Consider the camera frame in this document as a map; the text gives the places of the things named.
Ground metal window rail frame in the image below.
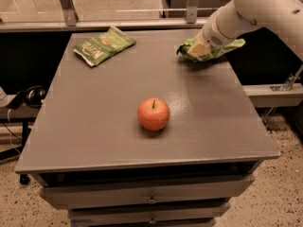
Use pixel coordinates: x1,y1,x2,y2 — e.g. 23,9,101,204
0,0,216,33

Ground black headphones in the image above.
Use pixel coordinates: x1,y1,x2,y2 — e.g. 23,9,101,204
7,86,46,110

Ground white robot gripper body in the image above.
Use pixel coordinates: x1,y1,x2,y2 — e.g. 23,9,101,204
194,8,236,48

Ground light green Dang chip bag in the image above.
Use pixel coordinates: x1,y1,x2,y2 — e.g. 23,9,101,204
176,38,245,62

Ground grey drawer cabinet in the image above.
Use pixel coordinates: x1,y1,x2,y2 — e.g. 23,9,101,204
16,29,278,227

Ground top grey drawer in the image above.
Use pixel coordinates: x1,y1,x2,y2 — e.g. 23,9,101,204
40,174,255,209

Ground grey drawer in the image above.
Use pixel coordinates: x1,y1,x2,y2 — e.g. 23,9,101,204
68,201,230,226
40,174,255,209

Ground red apple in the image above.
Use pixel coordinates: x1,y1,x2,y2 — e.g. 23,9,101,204
137,97,170,131

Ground white cable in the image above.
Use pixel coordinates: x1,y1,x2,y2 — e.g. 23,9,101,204
6,108,23,154

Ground dark green kettle chip bag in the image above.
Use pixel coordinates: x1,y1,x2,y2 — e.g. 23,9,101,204
73,26,135,67

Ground metal shelf bracket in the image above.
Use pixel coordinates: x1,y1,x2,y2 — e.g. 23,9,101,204
271,64,303,91

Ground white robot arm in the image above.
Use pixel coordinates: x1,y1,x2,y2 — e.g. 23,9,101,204
188,0,303,60

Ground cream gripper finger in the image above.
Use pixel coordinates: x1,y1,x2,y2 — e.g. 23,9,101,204
187,39,211,59

